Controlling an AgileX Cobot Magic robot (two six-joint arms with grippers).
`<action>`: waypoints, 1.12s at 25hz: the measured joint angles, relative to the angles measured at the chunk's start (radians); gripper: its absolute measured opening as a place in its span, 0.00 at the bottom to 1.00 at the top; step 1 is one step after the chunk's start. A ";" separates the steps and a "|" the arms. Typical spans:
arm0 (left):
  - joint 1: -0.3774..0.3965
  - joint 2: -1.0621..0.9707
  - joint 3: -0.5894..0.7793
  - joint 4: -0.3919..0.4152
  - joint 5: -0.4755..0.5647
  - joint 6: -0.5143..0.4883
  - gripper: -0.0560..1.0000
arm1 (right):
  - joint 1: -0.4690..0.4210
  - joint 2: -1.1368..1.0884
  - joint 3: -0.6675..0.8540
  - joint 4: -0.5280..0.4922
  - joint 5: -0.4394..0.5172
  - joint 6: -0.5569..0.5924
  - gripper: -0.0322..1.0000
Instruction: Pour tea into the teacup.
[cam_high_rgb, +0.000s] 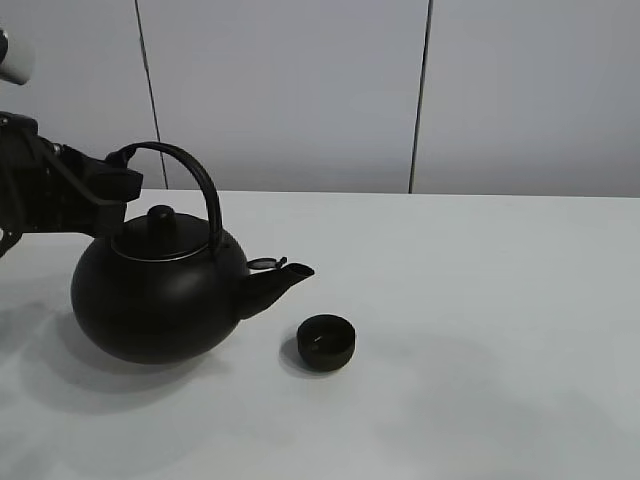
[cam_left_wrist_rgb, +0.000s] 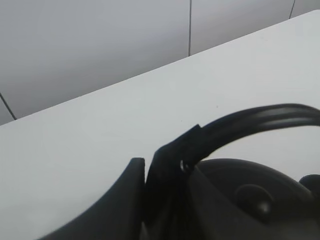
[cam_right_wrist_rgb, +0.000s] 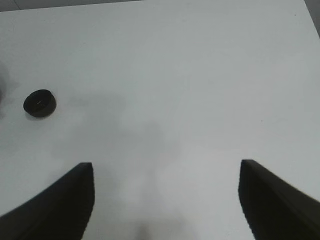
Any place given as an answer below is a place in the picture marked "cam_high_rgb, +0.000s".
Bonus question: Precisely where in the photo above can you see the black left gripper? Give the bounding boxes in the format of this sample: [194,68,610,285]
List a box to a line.
[1,112,143,254]

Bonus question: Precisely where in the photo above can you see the black round kettle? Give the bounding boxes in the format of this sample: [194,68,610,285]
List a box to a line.
[70,142,315,365]

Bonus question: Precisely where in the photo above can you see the small black teacup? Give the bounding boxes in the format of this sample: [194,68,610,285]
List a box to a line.
[296,314,356,372]

